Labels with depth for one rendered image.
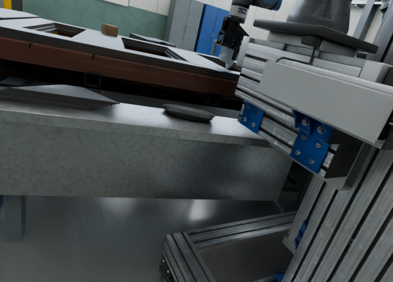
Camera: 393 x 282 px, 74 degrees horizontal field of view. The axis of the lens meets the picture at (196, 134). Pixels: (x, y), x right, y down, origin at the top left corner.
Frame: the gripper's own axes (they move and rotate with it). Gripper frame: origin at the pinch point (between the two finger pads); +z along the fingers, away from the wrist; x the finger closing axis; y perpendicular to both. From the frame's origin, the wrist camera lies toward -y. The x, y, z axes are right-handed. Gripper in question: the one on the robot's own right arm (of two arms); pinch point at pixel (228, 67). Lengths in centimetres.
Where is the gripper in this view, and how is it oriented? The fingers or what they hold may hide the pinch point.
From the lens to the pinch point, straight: 121.6
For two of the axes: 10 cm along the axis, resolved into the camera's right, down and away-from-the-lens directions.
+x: 2.7, 4.0, -8.8
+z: -2.2, 9.1, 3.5
